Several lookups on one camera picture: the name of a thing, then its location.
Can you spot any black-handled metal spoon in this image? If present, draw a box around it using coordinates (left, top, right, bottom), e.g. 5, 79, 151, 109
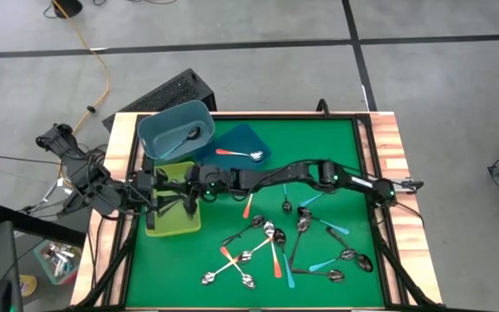
325, 225, 375, 273
222, 214, 266, 246
291, 267, 346, 284
287, 215, 312, 272
154, 198, 180, 221

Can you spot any blue-handled metal spoon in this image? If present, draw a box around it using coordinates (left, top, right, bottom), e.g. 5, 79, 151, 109
308, 248, 358, 273
273, 228, 296, 290
296, 206, 351, 237
160, 127, 202, 160
281, 184, 294, 215
297, 192, 324, 208

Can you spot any grey box with cable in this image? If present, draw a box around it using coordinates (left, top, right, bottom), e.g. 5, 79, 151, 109
394, 176, 424, 195

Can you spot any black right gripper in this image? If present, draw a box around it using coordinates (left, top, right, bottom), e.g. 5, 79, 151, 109
183, 164, 234, 219

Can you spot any grey-blue plastic bin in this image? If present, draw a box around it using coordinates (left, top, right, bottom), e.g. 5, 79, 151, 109
136, 99, 217, 167

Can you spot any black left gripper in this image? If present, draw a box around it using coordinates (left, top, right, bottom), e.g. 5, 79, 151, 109
135, 169, 190, 231

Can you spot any green table mat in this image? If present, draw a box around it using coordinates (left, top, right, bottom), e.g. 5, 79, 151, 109
126, 119, 385, 309

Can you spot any yellow tape roll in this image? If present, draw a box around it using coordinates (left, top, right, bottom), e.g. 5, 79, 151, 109
18, 274, 39, 299

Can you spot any orange floor cable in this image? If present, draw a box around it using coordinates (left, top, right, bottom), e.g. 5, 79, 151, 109
51, 0, 111, 142

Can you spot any black floor beam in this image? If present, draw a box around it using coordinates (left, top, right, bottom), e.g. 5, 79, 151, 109
0, 202, 88, 249

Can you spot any wooden table side board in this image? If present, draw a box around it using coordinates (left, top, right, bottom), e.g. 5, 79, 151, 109
70, 112, 146, 307
368, 111, 444, 304

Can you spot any teal basket with items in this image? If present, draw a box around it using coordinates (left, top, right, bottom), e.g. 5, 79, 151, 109
32, 239, 82, 286

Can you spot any blue shallow plastic bin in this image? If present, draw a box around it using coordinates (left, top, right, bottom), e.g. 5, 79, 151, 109
193, 123, 273, 174

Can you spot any black round floor base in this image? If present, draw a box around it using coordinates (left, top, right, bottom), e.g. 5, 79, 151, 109
51, 0, 84, 19

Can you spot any translucent yellow-green plastic bin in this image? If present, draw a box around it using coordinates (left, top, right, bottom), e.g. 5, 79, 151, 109
144, 160, 203, 238

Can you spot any black cable loop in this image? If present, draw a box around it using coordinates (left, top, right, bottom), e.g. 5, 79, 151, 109
315, 98, 333, 119

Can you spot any orange-handled metal spoon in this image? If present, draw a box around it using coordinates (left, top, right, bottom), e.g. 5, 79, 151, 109
200, 256, 242, 287
237, 236, 273, 264
262, 219, 283, 279
214, 147, 265, 162
241, 193, 255, 220
219, 245, 256, 290

